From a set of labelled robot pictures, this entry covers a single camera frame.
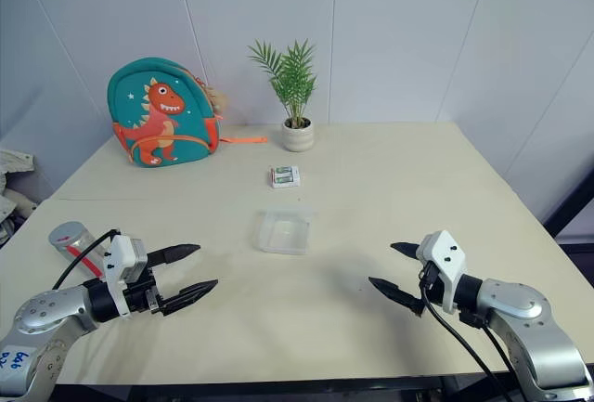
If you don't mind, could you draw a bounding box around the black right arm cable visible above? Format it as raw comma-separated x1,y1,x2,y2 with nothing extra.
419,271,517,402

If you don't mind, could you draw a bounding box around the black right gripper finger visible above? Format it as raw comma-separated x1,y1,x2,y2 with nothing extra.
390,240,422,260
368,276,427,318

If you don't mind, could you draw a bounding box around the white ribbed plant pot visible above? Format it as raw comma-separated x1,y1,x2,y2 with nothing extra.
280,116,316,153

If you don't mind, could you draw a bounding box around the teal dinosaur backpack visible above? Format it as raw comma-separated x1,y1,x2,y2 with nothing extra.
107,57,269,169

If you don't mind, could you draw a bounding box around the black frame beside table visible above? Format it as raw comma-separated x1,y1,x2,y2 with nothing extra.
541,172,594,241

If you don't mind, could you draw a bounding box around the small white green packet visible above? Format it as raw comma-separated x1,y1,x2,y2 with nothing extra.
268,164,301,190

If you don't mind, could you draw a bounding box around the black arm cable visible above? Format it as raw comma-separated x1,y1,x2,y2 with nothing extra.
51,228,120,292
419,271,517,402

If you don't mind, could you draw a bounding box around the clear plastic container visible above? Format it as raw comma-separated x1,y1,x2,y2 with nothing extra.
252,206,317,256

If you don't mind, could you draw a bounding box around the green palm plant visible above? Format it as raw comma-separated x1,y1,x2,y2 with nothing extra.
246,38,319,129

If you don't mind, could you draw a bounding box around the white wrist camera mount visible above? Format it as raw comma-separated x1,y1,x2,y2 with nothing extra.
102,233,149,318
417,229,468,315

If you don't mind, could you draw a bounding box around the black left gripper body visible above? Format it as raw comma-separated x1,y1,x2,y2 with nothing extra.
123,266,167,318

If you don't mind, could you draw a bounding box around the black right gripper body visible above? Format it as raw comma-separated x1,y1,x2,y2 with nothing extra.
418,259,443,305

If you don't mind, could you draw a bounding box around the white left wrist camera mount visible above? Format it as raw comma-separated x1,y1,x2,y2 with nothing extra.
102,233,149,318

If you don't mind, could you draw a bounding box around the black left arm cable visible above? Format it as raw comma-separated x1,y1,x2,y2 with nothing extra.
51,228,120,292

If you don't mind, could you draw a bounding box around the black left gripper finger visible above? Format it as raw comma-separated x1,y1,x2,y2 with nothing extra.
161,279,220,318
147,243,202,268

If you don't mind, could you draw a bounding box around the beige plush backpack charm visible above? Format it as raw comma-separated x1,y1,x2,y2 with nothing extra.
203,83,231,119

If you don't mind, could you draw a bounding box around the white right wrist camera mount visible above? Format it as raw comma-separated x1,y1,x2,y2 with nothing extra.
417,229,468,315

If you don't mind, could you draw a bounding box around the white sticker with blue writing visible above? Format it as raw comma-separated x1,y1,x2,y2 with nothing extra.
0,349,32,388

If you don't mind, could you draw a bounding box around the beige cloth pile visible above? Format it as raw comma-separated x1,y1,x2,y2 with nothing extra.
0,148,39,248

